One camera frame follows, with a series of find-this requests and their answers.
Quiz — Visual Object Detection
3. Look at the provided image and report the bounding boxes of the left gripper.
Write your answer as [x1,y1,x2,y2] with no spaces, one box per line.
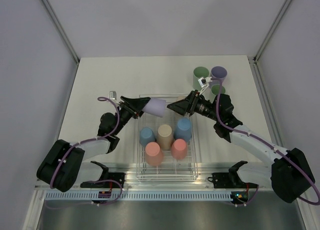
[112,96,151,135]

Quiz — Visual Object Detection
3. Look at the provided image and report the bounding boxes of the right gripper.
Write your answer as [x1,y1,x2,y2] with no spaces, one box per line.
[167,90,221,122]

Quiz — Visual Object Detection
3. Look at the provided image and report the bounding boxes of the purple cup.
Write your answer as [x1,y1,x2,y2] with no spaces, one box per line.
[142,98,166,117]
[210,66,228,86]

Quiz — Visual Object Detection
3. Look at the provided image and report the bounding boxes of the blue cup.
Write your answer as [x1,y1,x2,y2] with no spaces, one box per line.
[139,127,156,147]
[173,118,192,142]

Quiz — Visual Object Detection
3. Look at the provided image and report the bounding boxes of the beige cup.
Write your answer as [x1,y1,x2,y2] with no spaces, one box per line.
[156,124,174,150]
[176,96,186,102]

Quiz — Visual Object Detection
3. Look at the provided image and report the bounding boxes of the green cup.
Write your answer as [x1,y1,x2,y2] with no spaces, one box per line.
[209,84,226,101]
[192,66,210,91]

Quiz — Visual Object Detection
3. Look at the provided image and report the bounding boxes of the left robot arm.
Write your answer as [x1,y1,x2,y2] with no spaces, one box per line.
[36,96,151,192]

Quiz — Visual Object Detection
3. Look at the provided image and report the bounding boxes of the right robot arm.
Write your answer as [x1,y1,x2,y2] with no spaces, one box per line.
[167,91,320,205]

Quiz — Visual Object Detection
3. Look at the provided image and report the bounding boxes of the right pink cup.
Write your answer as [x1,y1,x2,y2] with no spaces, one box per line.
[170,139,188,160]

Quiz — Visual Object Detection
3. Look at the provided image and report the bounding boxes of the pink cup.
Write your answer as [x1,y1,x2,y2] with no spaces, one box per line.
[170,139,188,160]
[145,142,164,166]

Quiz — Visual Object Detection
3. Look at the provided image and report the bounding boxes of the left pink cup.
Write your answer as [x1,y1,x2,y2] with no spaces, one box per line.
[145,142,164,166]

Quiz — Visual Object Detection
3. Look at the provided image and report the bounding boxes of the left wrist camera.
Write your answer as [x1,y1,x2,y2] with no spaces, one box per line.
[109,91,117,101]

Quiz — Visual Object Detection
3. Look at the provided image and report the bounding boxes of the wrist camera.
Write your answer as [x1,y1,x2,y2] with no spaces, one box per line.
[109,91,117,101]
[198,77,213,95]

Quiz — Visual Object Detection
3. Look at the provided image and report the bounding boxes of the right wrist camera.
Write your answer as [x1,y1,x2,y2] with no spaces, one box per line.
[198,77,213,95]

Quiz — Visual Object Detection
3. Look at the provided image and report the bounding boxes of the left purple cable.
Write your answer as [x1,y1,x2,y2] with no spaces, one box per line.
[48,96,122,189]

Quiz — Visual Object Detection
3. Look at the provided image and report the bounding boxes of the purple cable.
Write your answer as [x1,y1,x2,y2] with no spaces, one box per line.
[48,96,122,189]
[209,77,320,205]

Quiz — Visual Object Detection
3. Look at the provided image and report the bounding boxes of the white wire dish rack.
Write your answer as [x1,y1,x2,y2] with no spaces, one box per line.
[135,108,198,181]

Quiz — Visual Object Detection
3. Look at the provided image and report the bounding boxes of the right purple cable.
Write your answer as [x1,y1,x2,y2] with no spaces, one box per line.
[209,77,320,205]

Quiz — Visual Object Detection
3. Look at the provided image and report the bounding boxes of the aluminium rail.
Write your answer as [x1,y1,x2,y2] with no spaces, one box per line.
[36,161,272,192]

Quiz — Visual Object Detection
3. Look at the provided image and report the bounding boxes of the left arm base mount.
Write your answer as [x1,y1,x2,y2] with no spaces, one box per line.
[80,172,126,189]

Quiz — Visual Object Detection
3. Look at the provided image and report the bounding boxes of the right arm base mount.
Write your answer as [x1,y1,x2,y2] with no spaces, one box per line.
[207,172,242,189]

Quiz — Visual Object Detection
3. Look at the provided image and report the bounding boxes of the slotted cable duct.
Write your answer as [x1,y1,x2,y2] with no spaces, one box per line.
[45,190,232,201]

